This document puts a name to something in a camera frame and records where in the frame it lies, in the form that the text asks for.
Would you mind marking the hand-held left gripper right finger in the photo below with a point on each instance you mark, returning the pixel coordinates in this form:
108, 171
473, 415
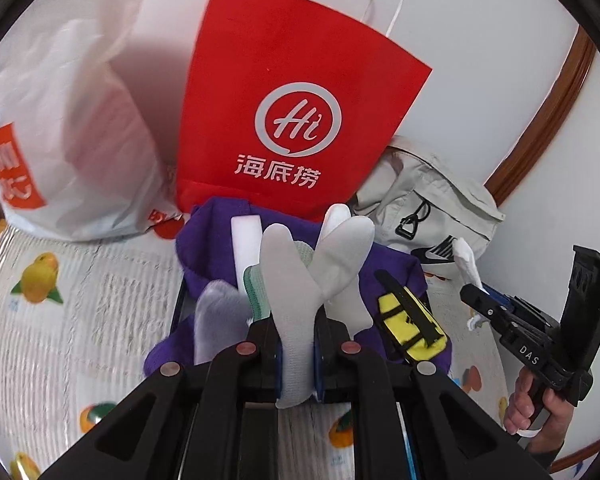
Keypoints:
317, 375

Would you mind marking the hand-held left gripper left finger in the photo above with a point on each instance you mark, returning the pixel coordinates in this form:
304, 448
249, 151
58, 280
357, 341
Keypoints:
278, 370

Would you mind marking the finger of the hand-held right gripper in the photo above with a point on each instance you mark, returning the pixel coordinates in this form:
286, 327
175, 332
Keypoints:
485, 307
507, 305

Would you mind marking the light grey sock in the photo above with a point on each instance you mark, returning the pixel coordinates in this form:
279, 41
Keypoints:
290, 310
340, 260

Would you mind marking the white foam block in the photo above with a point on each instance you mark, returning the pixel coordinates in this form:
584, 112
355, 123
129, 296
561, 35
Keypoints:
245, 240

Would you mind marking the person's right forearm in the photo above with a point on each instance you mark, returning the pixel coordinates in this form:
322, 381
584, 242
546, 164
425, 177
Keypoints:
547, 457

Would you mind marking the person's right hand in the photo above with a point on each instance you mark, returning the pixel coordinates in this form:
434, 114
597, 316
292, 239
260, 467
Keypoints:
525, 415

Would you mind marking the pale lavender sock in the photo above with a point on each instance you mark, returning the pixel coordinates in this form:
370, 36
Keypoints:
215, 320

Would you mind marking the yellow black pouch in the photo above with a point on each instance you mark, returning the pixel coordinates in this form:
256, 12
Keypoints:
405, 330

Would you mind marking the white sock green trim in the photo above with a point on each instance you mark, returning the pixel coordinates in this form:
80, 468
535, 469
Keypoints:
254, 290

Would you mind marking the grey waist bag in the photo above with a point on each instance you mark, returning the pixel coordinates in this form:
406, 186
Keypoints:
450, 195

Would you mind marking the purple towel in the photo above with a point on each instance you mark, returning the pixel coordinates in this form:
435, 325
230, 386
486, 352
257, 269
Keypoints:
205, 245

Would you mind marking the fruit print tablecloth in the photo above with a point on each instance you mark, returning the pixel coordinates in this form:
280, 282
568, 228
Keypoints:
80, 335

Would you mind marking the white plastic bag red label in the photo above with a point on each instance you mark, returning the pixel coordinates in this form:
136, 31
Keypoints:
80, 135

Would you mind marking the red paper bag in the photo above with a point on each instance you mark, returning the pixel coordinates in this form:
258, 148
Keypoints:
290, 50

